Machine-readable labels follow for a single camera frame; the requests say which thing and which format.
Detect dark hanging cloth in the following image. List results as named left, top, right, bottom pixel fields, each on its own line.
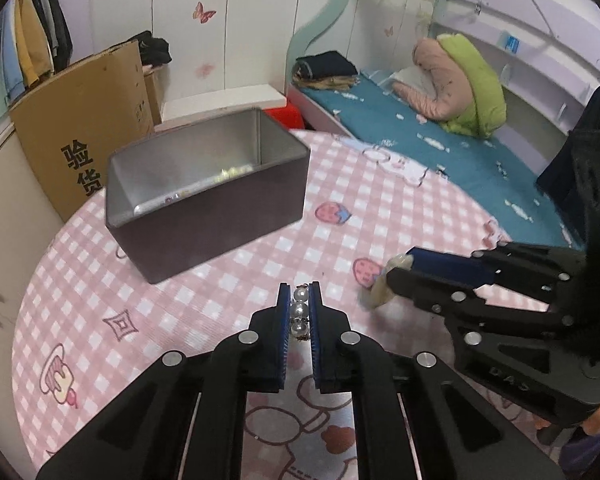
left=536, top=85, right=600, bottom=241

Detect pearl bracelet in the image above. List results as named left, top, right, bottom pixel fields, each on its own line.
left=290, top=282, right=313, bottom=343

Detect light blue shirt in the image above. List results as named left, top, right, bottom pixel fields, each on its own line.
left=0, top=7, right=26, bottom=103

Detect yellow jacket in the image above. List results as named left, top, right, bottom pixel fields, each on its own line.
left=12, top=0, right=53, bottom=88

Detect low white cabinet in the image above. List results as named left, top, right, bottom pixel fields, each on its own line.
left=0, top=125, right=66, bottom=461

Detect black clothes pile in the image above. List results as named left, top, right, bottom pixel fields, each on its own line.
left=130, top=31, right=172, bottom=67

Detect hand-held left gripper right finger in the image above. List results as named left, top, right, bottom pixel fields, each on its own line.
left=309, top=281, right=566, bottom=480

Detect large cardboard box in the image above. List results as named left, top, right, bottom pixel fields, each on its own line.
left=7, top=40, right=156, bottom=223

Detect dark folded clothes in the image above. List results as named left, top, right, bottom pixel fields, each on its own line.
left=294, top=51, right=359, bottom=81

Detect person's blue clothing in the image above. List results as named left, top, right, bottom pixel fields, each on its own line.
left=560, top=427, right=600, bottom=480

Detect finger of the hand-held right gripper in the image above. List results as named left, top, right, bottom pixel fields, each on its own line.
left=405, top=240, right=588, bottom=307
left=385, top=267, right=557, bottom=332

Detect white pillow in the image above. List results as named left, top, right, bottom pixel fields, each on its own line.
left=377, top=67, right=416, bottom=93

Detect dark jackets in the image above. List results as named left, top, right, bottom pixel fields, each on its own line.
left=30, top=0, right=74, bottom=73

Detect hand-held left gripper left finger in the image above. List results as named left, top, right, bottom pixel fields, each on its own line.
left=35, top=282, right=291, bottom=480

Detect white board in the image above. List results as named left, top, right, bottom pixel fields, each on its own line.
left=160, top=84, right=288, bottom=128

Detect green blanket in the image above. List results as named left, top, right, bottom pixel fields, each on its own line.
left=437, top=33, right=507, bottom=138

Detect red ottoman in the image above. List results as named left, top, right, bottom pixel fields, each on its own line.
left=267, top=100, right=306, bottom=131

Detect white wardrobe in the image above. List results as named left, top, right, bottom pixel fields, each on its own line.
left=62, top=0, right=351, bottom=111

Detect blue patterned bedsheet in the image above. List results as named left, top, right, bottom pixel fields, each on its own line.
left=292, top=72, right=586, bottom=251

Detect purple cabinet door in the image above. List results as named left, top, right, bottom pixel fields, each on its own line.
left=45, top=0, right=156, bottom=68

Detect cream bead bracelet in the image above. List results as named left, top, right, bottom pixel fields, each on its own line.
left=362, top=254, right=416, bottom=308

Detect tan folded clothes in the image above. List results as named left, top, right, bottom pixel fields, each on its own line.
left=294, top=75, right=361, bottom=93

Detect teal bunk bed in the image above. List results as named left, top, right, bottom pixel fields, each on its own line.
left=285, top=0, right=600, bottom=251

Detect grey metal box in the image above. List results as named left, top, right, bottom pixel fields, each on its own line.
left=104, top=107, right=311, bottom=285

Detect pale green bead bracelet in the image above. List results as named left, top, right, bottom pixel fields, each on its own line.
left=215, top=164, right=255, bottom=181

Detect pink pillow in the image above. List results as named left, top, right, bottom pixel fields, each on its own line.
left=391, top=37, right=481, bottom=121

